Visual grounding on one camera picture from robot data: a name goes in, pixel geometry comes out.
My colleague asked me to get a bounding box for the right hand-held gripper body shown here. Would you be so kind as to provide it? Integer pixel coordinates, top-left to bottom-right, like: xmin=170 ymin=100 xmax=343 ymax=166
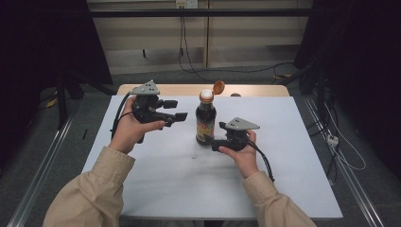
xmin=219 ymin=116 xmax=261 ymax=152

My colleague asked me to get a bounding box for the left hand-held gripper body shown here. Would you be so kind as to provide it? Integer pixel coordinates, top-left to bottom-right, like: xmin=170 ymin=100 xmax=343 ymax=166
xmin=129 ymin=79 xmax=175 ymax=128

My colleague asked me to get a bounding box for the dark sauce bottle orange cap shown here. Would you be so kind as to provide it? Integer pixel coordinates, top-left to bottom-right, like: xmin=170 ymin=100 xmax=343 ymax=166
xmin=195 ymin=79 xmax=227 ymax=147

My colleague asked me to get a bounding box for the person's right hand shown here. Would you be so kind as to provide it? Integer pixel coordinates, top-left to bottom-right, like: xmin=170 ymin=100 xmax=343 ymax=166
xmin=218 ymin=130 xmax=260 ymax=180

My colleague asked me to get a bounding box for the person's left hand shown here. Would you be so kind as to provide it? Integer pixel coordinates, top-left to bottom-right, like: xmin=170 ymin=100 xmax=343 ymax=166
xmin=108 ymin=96 xmax=166 ymax=155

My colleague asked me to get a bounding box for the wooden table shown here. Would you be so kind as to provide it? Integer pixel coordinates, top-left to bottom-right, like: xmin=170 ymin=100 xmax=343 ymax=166
xmin=116 ymin=83 xmax=290 ymax=97

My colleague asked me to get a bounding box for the white table sheet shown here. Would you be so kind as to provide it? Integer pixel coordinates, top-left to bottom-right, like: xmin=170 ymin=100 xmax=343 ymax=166
xmin=80 ymin=95 xmax=344 ymax=220

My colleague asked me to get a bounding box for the black metal stand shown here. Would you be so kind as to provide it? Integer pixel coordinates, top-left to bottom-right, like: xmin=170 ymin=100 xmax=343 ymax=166
xmin=55 ymin=69 xmax=118 ymax=131

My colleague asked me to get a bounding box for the black curtain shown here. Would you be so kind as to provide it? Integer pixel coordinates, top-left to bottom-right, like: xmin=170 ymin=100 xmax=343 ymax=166
xmin=293 ymin=0 xmax=401 ymax=173
xmin=0 ymin=0 xmax=113 ymax=171

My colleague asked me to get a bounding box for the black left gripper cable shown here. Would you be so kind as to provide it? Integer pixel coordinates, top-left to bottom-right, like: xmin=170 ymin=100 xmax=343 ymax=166
xmin=110 ymin=91 xmax=137 ymax=142

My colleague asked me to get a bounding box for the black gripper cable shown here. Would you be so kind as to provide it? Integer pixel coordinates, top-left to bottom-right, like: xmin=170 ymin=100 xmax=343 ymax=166
xmin=247 ymin=139 xmax=276 ymax=183
xmin=110 ymin=91 xmax=137 ymax=142

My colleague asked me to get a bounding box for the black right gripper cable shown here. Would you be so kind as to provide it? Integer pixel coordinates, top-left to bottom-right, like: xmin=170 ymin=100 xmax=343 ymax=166
xmin=247 ymin=139 xmax=276 ymax=183

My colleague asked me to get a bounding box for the black hanging cable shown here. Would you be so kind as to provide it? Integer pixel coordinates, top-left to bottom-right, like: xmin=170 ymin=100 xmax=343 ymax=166
xmin=177 ymin=15 xmax=296 ymax=85

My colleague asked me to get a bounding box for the black horizontal frame bar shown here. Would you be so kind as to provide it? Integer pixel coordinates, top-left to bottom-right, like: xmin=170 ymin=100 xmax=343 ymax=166
xmin=89 ymin=8 xmax=314 ymax=19

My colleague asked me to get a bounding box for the white wall socket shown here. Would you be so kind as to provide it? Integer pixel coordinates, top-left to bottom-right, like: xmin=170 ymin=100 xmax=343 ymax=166
xmin=175 ymin=0 xmax=200 ymax=9

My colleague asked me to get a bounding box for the white cable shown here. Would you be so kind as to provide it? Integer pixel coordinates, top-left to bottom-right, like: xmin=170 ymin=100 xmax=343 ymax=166
xmin=323 ymin=102 xmax=367 ymax=172

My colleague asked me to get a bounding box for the aluminium floor rail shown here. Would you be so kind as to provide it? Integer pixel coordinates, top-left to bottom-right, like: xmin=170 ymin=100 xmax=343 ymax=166
xmin=302 ymin=94 xmax=386 ymax=227
xmin=6 ymin=113 xmax=78 ymax=227

